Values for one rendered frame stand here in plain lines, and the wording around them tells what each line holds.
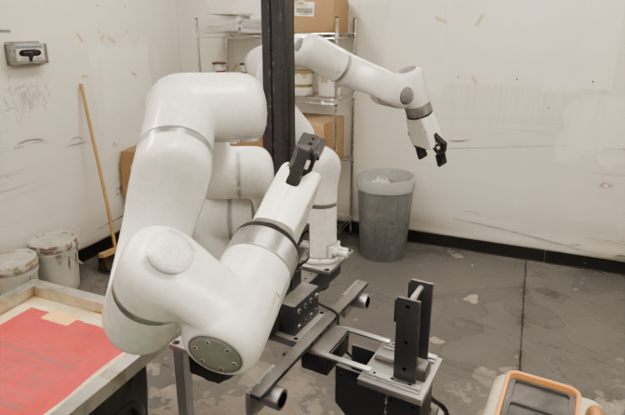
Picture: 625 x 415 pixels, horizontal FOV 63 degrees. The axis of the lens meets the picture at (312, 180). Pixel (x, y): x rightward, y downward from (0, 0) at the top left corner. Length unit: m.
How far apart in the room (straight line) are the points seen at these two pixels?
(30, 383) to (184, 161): 0.97
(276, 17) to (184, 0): 3.99
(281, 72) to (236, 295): 0.70
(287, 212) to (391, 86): 0.85
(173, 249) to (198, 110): 0.21
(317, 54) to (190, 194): 0.77
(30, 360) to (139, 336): 1.04
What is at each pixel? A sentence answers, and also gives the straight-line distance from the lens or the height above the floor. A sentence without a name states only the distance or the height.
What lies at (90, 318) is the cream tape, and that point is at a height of 0.95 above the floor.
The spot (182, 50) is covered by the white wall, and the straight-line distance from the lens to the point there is 5.10.
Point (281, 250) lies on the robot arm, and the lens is 0.51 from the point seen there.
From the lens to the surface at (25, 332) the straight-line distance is 1.65.
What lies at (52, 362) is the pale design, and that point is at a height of 0.95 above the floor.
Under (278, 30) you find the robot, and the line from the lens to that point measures 1.09.
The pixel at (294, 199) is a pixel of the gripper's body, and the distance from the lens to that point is 0.54.
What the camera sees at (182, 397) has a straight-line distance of 1.92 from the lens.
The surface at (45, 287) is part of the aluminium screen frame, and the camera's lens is 1.80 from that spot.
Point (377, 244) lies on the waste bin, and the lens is 4.02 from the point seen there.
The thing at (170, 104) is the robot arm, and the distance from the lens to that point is 0.61.
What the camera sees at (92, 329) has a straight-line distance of 1.59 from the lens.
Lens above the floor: 1.75
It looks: 16 degrees down
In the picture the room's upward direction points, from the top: straight up
